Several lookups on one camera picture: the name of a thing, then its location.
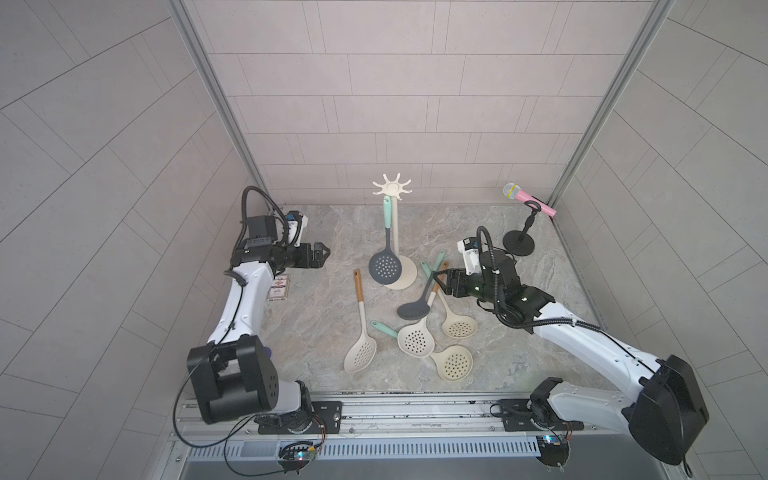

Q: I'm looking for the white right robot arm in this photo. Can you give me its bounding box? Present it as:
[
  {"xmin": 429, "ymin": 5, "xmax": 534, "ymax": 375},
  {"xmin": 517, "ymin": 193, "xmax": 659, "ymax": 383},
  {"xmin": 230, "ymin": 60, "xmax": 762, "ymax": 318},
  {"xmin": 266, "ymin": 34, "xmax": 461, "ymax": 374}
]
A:
[{"xmin": 430, "ymin": 249, "xmax": 710, "ymax": 465}]

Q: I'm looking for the black microphone stand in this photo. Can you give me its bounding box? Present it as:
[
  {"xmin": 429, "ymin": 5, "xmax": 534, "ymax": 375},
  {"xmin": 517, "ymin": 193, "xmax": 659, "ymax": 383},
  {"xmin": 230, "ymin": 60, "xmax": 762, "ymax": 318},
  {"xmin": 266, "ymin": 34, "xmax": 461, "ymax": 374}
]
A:
[{"xmin": 503, "ymin": 200, "xmax": 542, "ymax": 256}]

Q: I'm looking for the cream skimmer green handle bottom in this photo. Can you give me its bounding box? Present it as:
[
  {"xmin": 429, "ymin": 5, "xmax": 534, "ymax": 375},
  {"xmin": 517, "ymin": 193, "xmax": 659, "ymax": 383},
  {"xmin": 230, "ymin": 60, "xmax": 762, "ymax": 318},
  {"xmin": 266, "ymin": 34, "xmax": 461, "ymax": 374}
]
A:
[{"xmin": 371, "ymin": 321, "xmax": 474, "ymax": 381}]

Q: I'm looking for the cream skimmer wooden handle left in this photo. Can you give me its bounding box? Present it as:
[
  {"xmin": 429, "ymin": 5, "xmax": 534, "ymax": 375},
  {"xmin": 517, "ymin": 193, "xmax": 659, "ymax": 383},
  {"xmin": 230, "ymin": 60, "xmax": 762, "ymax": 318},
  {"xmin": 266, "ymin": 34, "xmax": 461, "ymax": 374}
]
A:
[{"xmin": 343, "ymin": 269, "xmax": 377, "ymax": 373}]

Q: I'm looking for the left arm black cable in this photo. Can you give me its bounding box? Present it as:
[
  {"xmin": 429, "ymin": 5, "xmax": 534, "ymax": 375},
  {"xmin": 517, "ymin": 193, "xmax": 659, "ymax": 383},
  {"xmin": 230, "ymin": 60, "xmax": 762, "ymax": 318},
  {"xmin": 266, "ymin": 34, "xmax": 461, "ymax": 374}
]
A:
[{"xmin": 231, "ymin": 185, "xmax": 289, "ymax": 253}]

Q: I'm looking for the cream skimmer green handle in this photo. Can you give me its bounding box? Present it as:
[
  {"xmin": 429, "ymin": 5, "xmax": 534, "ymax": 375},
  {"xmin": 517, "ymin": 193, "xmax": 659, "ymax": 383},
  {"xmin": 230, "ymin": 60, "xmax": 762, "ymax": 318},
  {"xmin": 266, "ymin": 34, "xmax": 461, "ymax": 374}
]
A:
[
  {"xmin": 435, "ymin": 285, "xmax": 478, "ymax": 339},
  {"xmin": 371, "ymin": 321, "xmax": 474, "ymax": 381}
]

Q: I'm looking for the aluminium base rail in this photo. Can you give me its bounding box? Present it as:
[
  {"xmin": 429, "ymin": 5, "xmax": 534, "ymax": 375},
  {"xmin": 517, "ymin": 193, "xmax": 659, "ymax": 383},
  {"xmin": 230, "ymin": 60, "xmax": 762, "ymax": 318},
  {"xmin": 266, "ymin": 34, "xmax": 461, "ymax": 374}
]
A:
[{"xmin": 167, "ymin": 392, "xmax": 637, "ymax": 442}]

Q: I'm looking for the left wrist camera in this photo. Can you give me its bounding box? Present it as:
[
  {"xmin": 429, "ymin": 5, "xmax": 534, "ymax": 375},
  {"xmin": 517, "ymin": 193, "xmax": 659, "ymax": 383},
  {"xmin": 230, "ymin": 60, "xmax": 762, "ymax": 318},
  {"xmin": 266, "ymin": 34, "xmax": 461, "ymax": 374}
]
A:
[{"xmin": 286, "ymin": 210, "xmax": 308, "ymax": 247}]

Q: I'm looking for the pink toy microphone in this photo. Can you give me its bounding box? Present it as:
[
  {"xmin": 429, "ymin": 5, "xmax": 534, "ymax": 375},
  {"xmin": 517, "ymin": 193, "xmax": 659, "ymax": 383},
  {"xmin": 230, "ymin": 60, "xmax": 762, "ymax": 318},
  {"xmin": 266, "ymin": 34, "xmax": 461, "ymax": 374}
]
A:
[{"xmin": 503, "ymin": 183, "xmax": 556, "ymax": 217}]

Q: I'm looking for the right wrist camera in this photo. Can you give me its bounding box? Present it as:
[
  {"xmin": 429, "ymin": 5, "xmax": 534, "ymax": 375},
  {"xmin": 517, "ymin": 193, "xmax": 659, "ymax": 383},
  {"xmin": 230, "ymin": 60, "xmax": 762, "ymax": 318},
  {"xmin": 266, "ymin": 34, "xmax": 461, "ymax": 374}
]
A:
[{"xmin": 457, "ymin": 237, "xmax": 482, "ymax": 275}]

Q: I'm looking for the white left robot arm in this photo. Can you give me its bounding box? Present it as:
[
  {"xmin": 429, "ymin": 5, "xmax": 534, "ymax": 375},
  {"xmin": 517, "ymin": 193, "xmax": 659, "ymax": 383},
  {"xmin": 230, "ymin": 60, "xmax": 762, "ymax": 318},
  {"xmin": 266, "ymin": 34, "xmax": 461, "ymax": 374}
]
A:
[{"xmin": 187, "ymin": 210, "xmax": 330, "ymax": 425}]

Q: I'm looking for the cream utensil rack stand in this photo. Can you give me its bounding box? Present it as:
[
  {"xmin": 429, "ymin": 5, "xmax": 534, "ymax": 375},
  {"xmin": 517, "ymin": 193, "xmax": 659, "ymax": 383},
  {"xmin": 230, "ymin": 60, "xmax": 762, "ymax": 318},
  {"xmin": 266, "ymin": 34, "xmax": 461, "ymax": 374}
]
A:
[{"xmin": 373, "ymin": 173, "xmax": 417, "ymax": 290}]

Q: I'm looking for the playing card box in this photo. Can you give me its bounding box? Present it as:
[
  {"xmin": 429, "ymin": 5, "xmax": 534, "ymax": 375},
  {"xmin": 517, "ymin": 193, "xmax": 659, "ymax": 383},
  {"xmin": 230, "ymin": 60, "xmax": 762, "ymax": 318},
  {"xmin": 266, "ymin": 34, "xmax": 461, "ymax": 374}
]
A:
[{"xmin": 267, "ymin": 274, "xmax": 290, "ymax": 302}]

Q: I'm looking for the cream skimmer green handle right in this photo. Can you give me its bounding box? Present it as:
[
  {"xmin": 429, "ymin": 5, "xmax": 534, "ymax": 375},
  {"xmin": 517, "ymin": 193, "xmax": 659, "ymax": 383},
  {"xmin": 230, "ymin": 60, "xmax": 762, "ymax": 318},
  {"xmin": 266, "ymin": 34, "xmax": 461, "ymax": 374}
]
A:
[{"xmin": 435, "ymin": 285, "xmax": 478, "ymax": 339}]

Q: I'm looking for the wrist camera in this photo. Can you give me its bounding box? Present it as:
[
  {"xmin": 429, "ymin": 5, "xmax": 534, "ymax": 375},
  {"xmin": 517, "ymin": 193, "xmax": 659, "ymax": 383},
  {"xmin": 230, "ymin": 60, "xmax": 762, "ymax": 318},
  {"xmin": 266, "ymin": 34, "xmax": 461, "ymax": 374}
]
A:
[
  {"xmin": 286, "ymin": 210, "xmax": 308, "ymax": 247},
  {"xmin": 457, "ymin": 237, "xmax": 482, "ymax": 275}
]

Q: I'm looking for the grey skimmer green handle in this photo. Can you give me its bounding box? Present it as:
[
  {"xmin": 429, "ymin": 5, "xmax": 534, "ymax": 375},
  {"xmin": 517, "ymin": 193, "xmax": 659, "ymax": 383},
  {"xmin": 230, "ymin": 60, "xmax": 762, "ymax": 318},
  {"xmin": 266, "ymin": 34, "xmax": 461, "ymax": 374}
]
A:
[
  {"xmin": 396, "ymin": 250, "xmax": 445, "ymax": 321},
  {"xmin": 368, "ymin": 196, "xmax": 402, "ymax": 285}
]

